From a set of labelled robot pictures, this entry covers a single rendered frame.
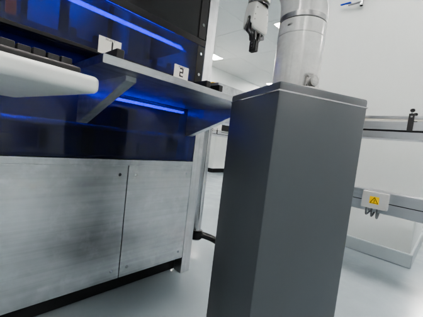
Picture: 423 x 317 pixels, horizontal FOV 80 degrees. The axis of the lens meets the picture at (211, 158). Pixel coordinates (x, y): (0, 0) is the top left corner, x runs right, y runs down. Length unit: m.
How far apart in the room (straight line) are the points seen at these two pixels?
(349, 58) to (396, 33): 0.33
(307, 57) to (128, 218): 0.91
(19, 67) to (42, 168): 0.59
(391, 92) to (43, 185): 2.22
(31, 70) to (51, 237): 0.73
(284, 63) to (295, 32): 0.07
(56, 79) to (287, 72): 0.50
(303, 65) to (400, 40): 1.79
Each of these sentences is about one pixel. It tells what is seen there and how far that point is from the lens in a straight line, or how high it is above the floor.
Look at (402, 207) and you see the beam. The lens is 1.69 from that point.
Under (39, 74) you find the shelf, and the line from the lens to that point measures 0.46.
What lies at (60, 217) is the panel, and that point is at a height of 0.39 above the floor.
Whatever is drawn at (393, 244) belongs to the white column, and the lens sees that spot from 2.34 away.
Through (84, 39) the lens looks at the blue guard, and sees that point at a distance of 1.06.
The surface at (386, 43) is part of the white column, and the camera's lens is 2.47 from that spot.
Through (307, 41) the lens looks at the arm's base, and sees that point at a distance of 0.72.
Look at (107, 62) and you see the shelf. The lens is 0.64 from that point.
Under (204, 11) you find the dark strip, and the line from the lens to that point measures 1.44.
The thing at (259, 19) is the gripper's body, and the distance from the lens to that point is 1.11.
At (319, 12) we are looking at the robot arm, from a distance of 0.76.
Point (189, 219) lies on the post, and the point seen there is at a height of 0.29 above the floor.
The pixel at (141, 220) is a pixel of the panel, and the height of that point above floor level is 0.33.
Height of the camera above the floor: 0.72
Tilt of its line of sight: 4 degrees down
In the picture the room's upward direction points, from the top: 7 degrees clockwise
